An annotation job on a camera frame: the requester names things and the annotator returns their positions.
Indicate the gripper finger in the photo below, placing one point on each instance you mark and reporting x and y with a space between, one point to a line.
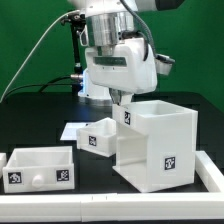
120 97

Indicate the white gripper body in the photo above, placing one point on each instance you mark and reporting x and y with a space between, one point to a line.
125 70

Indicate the white drawer without knob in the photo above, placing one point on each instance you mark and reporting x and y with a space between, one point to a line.
98 137

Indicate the white drawer cabinet box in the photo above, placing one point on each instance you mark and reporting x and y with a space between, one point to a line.
156 144

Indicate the white drawer with knob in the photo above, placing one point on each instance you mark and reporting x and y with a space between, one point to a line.
39 169

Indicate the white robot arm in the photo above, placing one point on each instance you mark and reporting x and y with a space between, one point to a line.
110 22

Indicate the white marker sheet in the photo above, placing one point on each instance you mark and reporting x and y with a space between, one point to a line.
69 131

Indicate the white block at left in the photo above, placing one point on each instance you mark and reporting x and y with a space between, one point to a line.
3 160

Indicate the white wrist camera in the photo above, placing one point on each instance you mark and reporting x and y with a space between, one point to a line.
163 64

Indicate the black camera stand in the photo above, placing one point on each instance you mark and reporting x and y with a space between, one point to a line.
77 23

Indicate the white front border rail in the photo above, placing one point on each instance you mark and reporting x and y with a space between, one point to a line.
111 207

